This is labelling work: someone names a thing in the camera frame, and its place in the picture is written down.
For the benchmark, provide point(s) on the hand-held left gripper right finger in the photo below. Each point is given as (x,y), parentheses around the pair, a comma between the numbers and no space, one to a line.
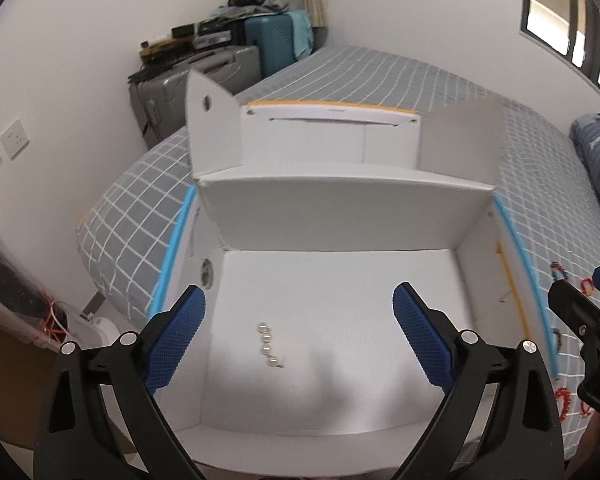
(425,340)

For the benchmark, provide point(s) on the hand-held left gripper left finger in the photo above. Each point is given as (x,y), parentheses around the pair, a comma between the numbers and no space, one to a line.
(177,340)

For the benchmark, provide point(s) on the white cardboard box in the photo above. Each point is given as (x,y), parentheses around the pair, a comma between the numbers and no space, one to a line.
(330,285)

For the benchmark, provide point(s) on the person's right forearm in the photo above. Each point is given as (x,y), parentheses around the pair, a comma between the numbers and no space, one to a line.
(591,437)

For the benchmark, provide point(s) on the small dark jewelry piece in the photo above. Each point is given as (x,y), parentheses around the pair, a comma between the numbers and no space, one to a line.
(556,338)

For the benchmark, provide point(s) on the grey suitcase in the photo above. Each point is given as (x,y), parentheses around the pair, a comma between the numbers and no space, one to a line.
(170,95)

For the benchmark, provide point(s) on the dark framed window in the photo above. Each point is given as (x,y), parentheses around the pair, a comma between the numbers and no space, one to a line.
(570,15)

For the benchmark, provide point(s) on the bed with grey checked sheet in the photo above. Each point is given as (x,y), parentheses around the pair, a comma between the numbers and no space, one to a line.
(380,75)

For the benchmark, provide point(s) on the blue suitcase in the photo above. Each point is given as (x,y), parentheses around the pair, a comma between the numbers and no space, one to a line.
(270,45)

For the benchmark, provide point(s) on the teal cloth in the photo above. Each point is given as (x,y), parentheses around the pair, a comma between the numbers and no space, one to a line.
(302,32)

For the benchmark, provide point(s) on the pile of dark clothes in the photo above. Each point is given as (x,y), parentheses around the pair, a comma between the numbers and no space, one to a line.
(252,2)

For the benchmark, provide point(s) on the white wall socket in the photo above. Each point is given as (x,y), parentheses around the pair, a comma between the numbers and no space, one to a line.
(15,139)

